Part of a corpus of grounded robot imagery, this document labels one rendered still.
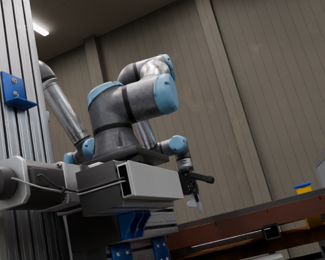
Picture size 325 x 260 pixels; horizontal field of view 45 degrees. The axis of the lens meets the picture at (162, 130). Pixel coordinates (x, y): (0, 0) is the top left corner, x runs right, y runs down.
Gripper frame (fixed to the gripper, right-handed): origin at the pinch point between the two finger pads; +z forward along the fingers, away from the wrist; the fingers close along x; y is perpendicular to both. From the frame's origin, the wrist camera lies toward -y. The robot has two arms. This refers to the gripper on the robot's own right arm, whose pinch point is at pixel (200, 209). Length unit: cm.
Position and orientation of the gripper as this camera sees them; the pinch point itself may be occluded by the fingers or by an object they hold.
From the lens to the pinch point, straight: 184.4
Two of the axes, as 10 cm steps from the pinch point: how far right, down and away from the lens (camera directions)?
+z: 2.3, 9.3, -2.9
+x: -2.3, -2.3, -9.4
